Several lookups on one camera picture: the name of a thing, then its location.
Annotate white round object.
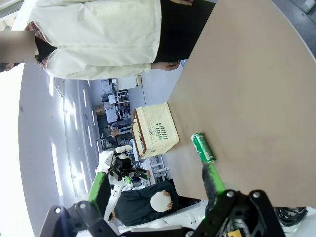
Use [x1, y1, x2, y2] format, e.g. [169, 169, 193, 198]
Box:
[150, 190, 173, 213]

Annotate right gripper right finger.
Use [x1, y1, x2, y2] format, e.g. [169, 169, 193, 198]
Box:
[194, 162, 285, 237]

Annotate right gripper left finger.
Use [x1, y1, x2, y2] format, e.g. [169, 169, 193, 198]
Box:
[39, 171, 122, 237]

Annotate person right hand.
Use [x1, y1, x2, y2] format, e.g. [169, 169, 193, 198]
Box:
[150, 61, 181, 72]

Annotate person in cream jacket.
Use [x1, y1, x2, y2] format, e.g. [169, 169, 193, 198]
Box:
[0, 0, 218, 81]

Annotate person in black clothes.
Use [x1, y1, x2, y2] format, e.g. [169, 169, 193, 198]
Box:
[113, 179, 182, 227]

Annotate person right forearm cream sleeve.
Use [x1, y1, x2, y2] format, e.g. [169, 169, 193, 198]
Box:
[93, 62, 152, 80]

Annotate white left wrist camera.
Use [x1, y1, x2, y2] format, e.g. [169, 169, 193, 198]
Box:
[115, 145, 133, 154]

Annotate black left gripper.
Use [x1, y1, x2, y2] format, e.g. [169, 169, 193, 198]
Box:
[114, 156, 151, 185]

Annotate cream shopping basket brown handles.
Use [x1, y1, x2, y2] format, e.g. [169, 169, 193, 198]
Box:
[130, 102, 180, 160]

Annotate green drink can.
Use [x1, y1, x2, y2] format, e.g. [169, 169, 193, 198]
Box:
[191, 132, 217, 164]
[148, 125, 166, 146]

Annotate person left hand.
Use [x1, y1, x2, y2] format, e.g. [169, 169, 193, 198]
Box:
[170, 0, 195, 6]

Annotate black cable bundle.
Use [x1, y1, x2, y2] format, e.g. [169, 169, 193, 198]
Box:
[273, 206, 309, 227]

